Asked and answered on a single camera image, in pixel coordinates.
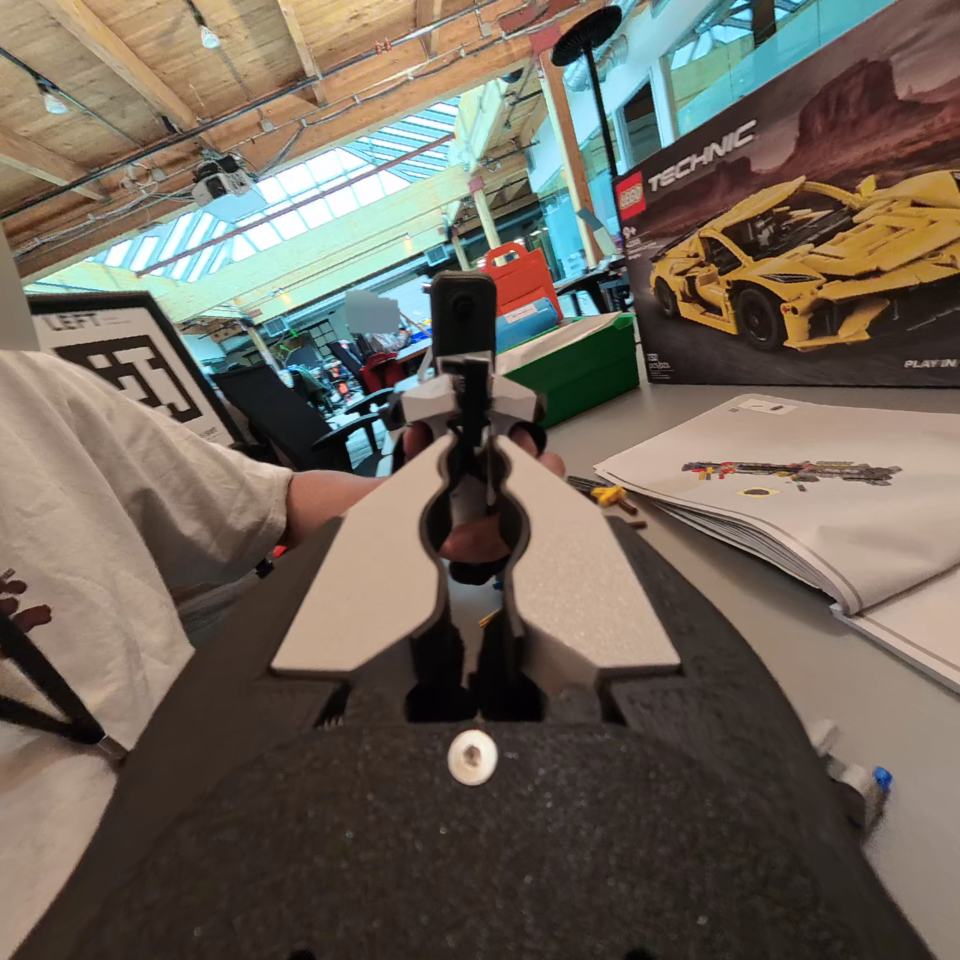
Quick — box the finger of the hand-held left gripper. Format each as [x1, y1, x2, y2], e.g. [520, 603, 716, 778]
[489, 375, 549, 434]
[401, 373, 462, 430]

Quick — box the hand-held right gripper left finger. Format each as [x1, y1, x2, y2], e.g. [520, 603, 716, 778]
[270, 433, 477, 723]

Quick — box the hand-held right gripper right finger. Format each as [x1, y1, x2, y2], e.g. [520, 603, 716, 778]
[478, 435, 682, 721]

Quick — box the lego instruction booklet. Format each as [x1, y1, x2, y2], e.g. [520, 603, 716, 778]
[594, 393, 960, 695]

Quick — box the partly built lego chassis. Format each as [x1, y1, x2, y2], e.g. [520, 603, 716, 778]
[810, 718, 895, 837]

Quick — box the person's left forearm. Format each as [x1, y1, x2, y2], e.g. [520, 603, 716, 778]
[285, 469, 393, 550]

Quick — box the lego set box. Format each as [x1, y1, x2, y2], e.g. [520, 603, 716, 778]
[613, 0, 960, 389]

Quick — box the person's left hand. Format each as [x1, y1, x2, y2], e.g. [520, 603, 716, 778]
[403, 423, 567, 565]

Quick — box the red office chair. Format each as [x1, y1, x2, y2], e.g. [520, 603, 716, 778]
[360, 352, 406, 395]

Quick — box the blue wrapped roll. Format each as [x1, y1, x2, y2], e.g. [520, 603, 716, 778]
[496, 296, 564, 350]

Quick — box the orange carry case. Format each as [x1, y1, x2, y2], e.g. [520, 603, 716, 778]
[480, 243, 561, 316]

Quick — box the white paper bag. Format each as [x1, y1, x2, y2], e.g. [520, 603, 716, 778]
[498, 313, 624, 376]

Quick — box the green plastic bin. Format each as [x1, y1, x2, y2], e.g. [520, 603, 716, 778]
[498, 311, 641, 430]

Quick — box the black floor lamp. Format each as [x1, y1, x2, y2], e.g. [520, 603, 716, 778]
[551, 6, 625, 181]

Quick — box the white ceiling projector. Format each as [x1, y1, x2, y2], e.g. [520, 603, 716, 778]
[191, 153, 258, 209]

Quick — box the framed marker placard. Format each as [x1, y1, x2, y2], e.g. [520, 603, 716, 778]
[28, 291, 245, 449]

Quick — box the black neck strap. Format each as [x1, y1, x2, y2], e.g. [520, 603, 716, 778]
[0, 611, 125, 762]

